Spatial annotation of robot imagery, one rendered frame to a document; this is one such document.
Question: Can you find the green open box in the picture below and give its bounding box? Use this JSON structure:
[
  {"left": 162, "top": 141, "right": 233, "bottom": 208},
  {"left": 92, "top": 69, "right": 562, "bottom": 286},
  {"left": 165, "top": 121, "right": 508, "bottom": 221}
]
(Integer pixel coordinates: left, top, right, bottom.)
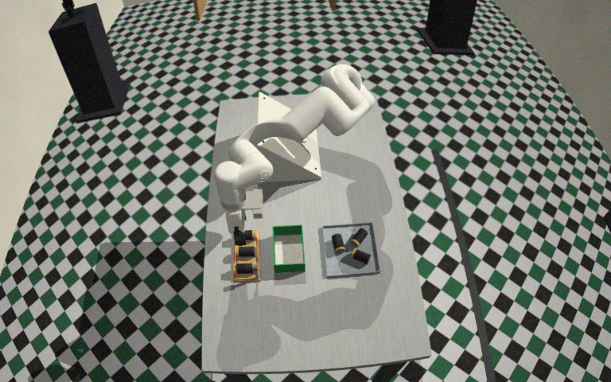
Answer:
[{"left": 272, "top": 224, "right": 306, "bottom": 274}]

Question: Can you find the tan flat circuit board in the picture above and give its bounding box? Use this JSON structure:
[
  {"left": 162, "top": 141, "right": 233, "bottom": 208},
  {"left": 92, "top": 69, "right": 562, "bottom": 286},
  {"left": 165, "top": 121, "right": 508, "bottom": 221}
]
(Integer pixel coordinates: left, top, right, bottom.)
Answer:
[{"left": 233, "top": 229, "right": 261, "bottom": 282}]

